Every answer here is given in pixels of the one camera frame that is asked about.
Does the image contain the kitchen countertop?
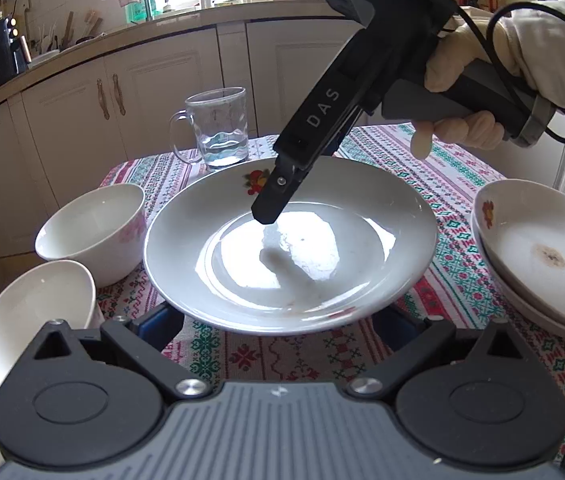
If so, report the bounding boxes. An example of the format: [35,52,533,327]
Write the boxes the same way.
[0,2,493,128]

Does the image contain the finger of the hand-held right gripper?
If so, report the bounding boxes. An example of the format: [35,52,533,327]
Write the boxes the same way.
[297,127,356,196]
[251,154,309,226]

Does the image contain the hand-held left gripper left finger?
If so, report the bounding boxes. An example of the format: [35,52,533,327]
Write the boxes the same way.
[30,301,213,402]

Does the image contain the clear glass mug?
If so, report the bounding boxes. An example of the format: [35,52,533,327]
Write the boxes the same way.
[169,86,250,171]

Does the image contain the person's right hand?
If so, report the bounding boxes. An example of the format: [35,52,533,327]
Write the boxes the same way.
[410,0,565,161]

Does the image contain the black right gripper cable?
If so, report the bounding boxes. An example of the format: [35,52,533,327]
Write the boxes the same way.
[455,1,565,145]

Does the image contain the metal kitchen faucet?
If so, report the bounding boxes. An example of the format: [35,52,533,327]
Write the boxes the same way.
[101,0,156,23]

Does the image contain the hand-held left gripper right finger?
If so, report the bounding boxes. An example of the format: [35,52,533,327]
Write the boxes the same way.
[347,305,533,402]

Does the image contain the white plate with flower print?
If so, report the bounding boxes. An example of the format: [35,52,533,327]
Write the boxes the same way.
[144,156,438,337]
[470,210,565,343]

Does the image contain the large white flower-print plate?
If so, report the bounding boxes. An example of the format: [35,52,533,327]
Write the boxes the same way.
[473,178,565,333]

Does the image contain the patterned red green tablecloth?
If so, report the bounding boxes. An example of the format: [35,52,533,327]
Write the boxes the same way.
[95,122,565,466]

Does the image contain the white kitchen cabinets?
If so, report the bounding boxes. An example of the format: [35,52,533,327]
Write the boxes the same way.
[0,17,565,261]

